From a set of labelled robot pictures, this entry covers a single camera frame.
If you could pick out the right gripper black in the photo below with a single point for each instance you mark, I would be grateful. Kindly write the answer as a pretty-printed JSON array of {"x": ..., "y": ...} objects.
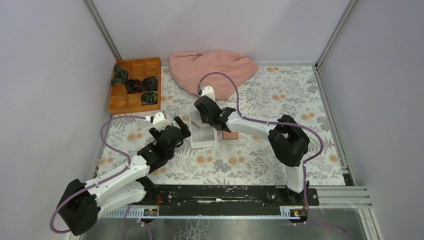
[{"x": 203, "y": 119}]

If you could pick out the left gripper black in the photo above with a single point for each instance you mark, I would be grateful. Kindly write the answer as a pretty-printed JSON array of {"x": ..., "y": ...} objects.
[{"x": 184, "y": 128}]

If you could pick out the white translucent card box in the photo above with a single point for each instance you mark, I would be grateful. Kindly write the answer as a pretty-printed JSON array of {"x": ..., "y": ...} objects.
[{"x": 202, "y": 137}]

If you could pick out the brown leather card holder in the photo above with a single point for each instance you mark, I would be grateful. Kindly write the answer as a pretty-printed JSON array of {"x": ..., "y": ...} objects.
[{"x": 230, "y": 135}]

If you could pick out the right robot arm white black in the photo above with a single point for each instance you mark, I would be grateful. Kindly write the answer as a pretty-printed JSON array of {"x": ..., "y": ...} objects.
[{"x": 288, "y": 142}]

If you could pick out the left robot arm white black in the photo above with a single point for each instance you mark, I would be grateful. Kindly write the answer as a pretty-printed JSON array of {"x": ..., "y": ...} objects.
[{"x": 83, "y": 203}]

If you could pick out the floral table mat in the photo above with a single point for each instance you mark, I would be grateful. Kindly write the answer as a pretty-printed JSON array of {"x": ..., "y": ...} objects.
[{"x": 273, "y": 91}]

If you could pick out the dark patterned rolled sock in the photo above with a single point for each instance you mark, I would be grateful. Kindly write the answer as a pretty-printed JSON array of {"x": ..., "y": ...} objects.
[{"x": 149, "y": 98}]

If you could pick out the pink cloth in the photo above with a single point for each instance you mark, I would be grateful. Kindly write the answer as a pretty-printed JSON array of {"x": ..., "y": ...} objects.
[{"x": 188, "y": 68}]

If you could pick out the black rolled sock right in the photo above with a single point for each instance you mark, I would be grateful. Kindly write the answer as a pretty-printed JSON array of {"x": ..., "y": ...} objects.
[{"x": 149, "y": 84}]

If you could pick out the black rolled sock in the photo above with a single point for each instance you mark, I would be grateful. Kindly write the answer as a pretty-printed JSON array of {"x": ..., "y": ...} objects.
[
  {"x": 133, "y": 86},
  {"x": 149, "y": 84}
]

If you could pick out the black rolled sock left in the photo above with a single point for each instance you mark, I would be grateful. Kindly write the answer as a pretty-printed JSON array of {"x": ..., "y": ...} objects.
[{"x": 133, "y": 86}]

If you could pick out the wooden compartment tray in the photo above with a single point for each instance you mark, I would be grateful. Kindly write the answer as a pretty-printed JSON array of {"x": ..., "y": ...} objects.
[{"x": 122, "y": 103}]

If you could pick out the green patterned rolled sock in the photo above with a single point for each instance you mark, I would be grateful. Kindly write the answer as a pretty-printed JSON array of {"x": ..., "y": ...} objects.
[{"x": 120, "y": 75}]

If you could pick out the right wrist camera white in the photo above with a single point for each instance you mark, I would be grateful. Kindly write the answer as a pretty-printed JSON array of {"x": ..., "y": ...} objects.
[{"x": 207, "y": 91}]

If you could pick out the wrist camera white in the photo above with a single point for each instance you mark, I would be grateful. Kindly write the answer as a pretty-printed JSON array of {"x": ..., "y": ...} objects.
[
  {"x": 207, "y": 91},
  {"x": 158, "y": 120}
]

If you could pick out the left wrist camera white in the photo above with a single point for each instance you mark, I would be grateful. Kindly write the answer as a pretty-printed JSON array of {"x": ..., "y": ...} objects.
[{"x": 158, "y": 120}]

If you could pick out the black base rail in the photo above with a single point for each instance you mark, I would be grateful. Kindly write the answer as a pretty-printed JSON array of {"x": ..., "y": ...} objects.
[{"x": 227, "y": 200}]

